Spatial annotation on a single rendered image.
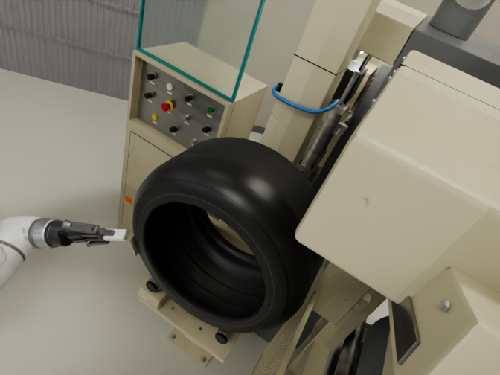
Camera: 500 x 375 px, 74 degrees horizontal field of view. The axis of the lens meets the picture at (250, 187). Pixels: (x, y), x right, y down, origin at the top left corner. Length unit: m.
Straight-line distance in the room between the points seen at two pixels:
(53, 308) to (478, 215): 2.07
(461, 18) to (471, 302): 1.23
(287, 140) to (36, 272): 1.74
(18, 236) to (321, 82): 0.96
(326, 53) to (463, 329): 0.77
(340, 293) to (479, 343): 0.94
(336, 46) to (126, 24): 2.91
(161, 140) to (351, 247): 1.51
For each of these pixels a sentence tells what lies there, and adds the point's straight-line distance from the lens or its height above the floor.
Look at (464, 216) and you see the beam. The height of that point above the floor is 1.76.
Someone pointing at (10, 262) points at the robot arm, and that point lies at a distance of 1.14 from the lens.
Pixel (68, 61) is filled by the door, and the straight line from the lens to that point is 3.98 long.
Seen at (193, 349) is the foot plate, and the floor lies 0.01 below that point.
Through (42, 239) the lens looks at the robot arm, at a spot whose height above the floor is 1.03.
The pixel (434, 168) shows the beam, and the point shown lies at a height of 1.78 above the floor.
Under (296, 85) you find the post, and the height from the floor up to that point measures 1.58.
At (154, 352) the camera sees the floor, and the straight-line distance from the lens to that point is 2.06.
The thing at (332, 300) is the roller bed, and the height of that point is 1.00.
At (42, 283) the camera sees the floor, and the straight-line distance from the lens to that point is 2.28.
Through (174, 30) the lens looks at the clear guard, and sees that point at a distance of 1.60.
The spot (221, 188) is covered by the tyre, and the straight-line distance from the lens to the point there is 0.75.
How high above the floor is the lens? 1.90
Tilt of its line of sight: 37 degrees down
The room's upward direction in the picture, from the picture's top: 22 degrees clockwise
